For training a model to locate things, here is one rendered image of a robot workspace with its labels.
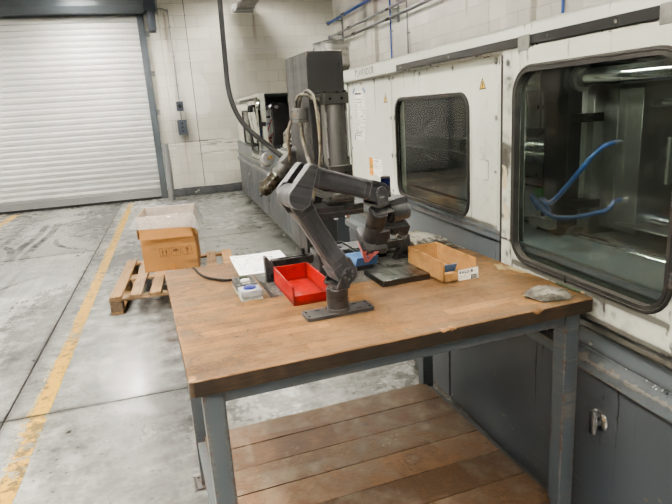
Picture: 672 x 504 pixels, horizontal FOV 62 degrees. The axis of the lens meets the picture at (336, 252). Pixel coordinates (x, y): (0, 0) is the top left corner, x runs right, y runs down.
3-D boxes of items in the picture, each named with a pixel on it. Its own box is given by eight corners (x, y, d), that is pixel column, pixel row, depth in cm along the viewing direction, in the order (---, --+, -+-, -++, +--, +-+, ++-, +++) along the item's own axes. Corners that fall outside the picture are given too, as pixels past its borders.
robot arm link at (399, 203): (397, 216, 170) (392, 177, 166) (414, 220, 162) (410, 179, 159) (364, 225, 165) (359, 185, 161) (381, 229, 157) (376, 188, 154)
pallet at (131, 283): (129, 274, 552) (127, 260, 549) (232, 262, 573) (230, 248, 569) (111, 315, 439) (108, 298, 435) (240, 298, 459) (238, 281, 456)
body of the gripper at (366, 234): (374, 229, 172) (379, 211, 167) (387, 252, 166) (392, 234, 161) (355, 232, 170) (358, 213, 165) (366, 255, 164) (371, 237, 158)
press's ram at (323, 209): (316, 228, 189) (309, 138, 181) (295, 216, 213) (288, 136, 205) (365, 221, 194) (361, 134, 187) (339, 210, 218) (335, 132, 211)
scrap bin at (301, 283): (294, 306, 167) (292, 287, 166) (274, 284, 190) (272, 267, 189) (332, 299, 171) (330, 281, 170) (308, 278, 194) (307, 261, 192)
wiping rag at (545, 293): (513, 296, 167) (542, 305, 155) (512, 287, 166) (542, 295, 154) (551, 288, 171) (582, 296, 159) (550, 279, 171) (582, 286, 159)
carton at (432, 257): (443, 286, 179) (443, 262, 177) (408, 267, 202) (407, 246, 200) (478, 279, 183) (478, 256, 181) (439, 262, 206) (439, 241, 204)
